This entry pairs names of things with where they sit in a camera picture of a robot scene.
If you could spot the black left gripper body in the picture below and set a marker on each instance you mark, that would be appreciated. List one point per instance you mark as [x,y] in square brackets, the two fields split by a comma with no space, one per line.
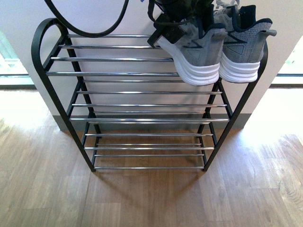
[169,15]

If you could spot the grey sneaker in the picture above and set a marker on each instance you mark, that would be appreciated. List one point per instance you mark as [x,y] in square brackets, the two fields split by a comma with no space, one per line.
[243,47]
[197,53]

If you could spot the black metal shoe rack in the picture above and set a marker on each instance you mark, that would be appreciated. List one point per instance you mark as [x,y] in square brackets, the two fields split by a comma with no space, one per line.
[110,114]

